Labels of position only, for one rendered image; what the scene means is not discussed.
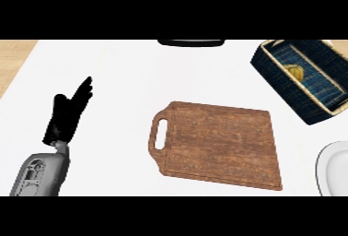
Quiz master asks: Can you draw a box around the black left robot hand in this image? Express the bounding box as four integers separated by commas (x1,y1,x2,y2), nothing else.
42,76,96,148

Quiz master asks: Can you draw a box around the brown wooden cutting board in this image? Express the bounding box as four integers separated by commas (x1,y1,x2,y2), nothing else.
148,100,285,192

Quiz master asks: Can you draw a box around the yellow squash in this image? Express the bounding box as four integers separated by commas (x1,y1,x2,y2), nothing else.
283,64,305,83

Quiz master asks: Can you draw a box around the dark blue wicker basket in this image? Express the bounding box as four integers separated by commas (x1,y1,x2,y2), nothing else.
249,39,348,126

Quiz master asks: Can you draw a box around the black flat object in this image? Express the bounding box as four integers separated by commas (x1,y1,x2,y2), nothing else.
157,39,227,48

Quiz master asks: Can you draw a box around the white plate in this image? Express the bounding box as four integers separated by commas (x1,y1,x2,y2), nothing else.
314,140,348,197

